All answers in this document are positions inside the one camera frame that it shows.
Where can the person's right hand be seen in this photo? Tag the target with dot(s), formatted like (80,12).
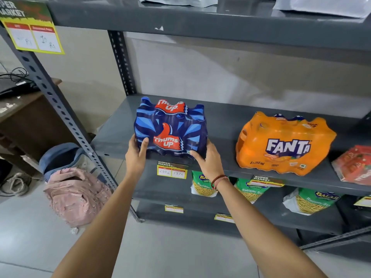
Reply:
(209,164)

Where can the person's left hand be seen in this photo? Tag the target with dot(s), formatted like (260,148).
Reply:
(134,159)

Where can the person's right thumb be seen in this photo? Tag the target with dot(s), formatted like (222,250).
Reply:
(197,156)

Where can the person's left thumb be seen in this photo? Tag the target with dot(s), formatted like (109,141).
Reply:
(143,147)

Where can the blue shrink-wrapped bottle pack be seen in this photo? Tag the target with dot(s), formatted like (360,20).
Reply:
(171,127)

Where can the person's right forearm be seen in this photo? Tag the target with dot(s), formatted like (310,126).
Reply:
(260,231)

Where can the person's left forearm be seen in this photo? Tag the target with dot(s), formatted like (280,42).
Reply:
(100,225)

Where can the green snack packet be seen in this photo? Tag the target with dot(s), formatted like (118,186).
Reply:
(249,191)
(311,201)
(203,185)

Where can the small yellow price tag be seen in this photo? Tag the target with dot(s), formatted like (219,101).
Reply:
(174,209)
(223,218)
(266,181)
(171,170)
(363,201)

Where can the red thread wrist band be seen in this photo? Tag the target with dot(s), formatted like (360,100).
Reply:
(218,181)

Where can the blue backpack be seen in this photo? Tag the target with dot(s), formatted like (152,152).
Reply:
(62,159)

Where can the pink backpack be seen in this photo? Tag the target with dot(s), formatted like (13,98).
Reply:
(76,195)

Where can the orange shrink-wrapped bottle pack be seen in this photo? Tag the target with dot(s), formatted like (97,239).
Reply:
(285,143)

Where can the brown wooden desk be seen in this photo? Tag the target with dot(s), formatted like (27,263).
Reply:
(32,124)

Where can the grey metal shelf rack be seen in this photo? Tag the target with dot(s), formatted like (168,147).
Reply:
(232,23)

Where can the black laptop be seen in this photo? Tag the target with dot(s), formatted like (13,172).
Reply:
(14,87)

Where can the white plastic packet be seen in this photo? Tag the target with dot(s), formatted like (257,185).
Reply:
(324,5)
(179,1)

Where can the red shrink-wrapped pack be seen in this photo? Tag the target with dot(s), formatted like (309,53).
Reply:
(354,165)

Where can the large yellow price sign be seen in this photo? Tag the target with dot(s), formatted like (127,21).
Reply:
(30,28)

